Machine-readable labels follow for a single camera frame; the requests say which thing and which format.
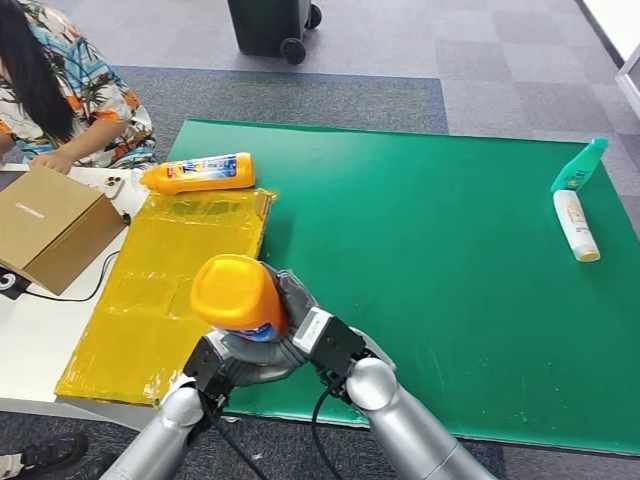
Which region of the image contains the orange bottle with blue label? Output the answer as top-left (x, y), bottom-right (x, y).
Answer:
top-left (139, 152), bottom-right (255, 196)

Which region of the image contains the black wheeled bin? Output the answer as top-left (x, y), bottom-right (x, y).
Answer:
top-left (226, 0), bottom-right (324, 66)

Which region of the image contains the yellow taped cardboard sheet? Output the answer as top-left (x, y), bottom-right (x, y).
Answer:
top-left (54, 188), bottom-right (277, 407)

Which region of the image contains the teal plastic bottle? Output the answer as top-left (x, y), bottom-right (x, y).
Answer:
top-left (550, 137), bottom-right (610, 195)

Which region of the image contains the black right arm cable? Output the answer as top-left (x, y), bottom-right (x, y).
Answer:
top-left (310, 384), bottom-right (347, 480)

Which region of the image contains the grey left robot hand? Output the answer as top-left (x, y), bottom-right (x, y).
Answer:
top-left (219, 327), bottom-right (309, 390)

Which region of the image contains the white bottle with yellow cap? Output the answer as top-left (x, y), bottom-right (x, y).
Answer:
top-left (552, 189), bottom-right (601, 264)

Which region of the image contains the black device with white logo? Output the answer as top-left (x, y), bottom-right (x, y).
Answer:
top-left (0, 264), bottom-right (32, 301)

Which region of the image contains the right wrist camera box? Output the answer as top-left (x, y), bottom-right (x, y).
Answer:
top-left (292, 307), bottom-right (368, 383)

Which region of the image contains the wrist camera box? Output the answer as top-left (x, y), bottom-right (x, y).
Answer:
top-left (183, 331), bottom-right (234, 403)
top-left (292, 307), bottom-right (368, 383)

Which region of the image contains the green table mat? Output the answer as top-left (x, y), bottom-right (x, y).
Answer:
top-left (167, 119), bottom-right (640, 456)

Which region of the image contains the white furniture edge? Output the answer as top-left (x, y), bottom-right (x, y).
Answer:
top-left (614, 39), bottom-right (640, 119)

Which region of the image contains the thin black table cable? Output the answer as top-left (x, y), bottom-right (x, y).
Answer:
top-left (25, 210), bottom-right (132, 304)

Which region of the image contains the person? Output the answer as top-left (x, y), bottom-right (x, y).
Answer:
top-left (0, 0), bottom-right (158, 175)

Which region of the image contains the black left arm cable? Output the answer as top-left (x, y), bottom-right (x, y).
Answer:
top-left (202, 390), bottom-right (272, 480)

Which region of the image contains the brown cardboard box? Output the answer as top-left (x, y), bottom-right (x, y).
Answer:
top-left (0, 164), bottom-right (128, 297)

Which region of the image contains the black shoe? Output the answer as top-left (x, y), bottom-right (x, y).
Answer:
top-left (0, 432), bottom-right (90, 480)

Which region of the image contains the orange bottle with clear cap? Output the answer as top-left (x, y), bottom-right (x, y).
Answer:
top-left (189, 254), bottom-right (290, 344)

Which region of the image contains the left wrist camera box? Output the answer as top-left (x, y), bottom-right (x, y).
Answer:
top-left (183, 331), bottom-right (234, 403)

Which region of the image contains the pale smartphone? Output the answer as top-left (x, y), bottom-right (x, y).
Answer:
top-left (100, 173), bottom-right (127, 200)

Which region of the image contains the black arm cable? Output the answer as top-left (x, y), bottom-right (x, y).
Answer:
top-left (310, 384), bottom-right (347, 480)
top-left (202, 390), bottom-right (272, 480)

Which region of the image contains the person's hand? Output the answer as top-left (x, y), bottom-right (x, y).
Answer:
top-left (29, 152), bottom-right (74, 176)

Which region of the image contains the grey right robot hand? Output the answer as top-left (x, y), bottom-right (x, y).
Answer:
top-left (260, 262), bottom-right (322, 347)

